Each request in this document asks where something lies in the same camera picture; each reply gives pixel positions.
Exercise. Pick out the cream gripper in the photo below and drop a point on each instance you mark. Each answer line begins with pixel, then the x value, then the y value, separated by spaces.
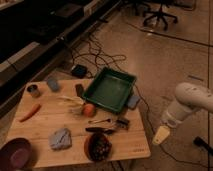
pixel 161 134

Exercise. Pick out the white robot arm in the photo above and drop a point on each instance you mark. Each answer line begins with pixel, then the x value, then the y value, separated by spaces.
pixel 188 99

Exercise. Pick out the blue sponge beside tray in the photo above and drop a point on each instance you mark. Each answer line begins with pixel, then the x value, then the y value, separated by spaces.
pixel 133 101

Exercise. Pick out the green plastic tray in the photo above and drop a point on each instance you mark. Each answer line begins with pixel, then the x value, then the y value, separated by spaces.
pixel 110 89

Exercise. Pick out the black object at right edge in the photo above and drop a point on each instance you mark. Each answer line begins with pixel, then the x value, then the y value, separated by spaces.
pixel 201 143

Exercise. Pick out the silver spoon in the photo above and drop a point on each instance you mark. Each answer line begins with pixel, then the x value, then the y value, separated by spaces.
pixel 99 121

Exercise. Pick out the brown bowl with food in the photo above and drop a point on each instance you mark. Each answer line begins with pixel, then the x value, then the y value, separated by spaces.
pixel 97 147

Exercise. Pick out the orange fruit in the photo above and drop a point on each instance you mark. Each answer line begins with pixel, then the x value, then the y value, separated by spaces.
pixel 89 110

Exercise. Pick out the black rectangular block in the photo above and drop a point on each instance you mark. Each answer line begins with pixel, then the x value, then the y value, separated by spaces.
pixel 79 90

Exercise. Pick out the grey crumpled cloth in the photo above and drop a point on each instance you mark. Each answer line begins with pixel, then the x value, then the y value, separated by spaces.
pixel 61 139

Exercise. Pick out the black power adapter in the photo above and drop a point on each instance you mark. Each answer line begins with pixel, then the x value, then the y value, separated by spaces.
pixel 79 71

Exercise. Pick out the black office chair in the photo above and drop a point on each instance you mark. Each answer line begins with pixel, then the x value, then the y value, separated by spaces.
pixel 158 15

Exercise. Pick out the orange carrot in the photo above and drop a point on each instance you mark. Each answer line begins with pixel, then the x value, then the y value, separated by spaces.
pixel 32 112

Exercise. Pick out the small metal can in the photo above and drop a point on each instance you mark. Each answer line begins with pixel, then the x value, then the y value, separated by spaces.
pixel 33 90

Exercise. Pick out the purple bowl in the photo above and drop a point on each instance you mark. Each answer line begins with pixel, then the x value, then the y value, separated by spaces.
pixel 15 154

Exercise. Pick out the dark shelf unit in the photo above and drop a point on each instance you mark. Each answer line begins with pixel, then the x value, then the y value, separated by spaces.
pixel 31 31

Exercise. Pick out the black handled brush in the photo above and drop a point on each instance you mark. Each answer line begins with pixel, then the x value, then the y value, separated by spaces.
pixel 100 130

